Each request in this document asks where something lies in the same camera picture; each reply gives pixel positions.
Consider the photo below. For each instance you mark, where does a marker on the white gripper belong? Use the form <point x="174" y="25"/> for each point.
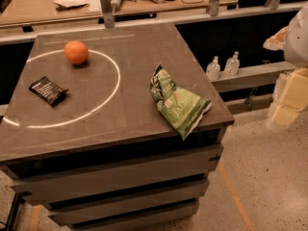
<point x="297" y="38"/>

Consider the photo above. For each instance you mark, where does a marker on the green jalapeno chip bag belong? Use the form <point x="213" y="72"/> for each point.
<point x="181" y="108"/>

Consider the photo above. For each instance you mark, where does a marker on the left clear sanitizer bottle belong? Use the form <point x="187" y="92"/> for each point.
<point x="213" y="69"/>

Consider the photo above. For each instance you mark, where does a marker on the black rxbar chocolate bar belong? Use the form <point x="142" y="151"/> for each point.
<point x="48" y="91"/>

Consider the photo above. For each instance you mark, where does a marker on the right clear sanitizer bottle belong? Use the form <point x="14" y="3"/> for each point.
<point x="232" y="64"/>

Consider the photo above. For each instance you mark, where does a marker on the wooden background workbench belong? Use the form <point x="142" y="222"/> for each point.
<point x="23" y="13"/>

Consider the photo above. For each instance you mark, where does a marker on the clear sanitizer bottle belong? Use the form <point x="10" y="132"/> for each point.
<point x="232" y="64"/>
<point x="213" y="69"/>

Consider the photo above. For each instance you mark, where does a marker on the metal rail frame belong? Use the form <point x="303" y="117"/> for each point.
<point x="209" y="28"/>

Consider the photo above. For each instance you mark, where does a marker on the grey drawer cabinet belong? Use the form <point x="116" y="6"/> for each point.
<point x="104" y="158"/>

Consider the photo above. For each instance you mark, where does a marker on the orange fruit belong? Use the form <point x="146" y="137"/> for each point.
<point x="76" y="52"/>

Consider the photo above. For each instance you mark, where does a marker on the white papers on workbench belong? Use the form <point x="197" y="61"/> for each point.
<point x="75" y="1"/>

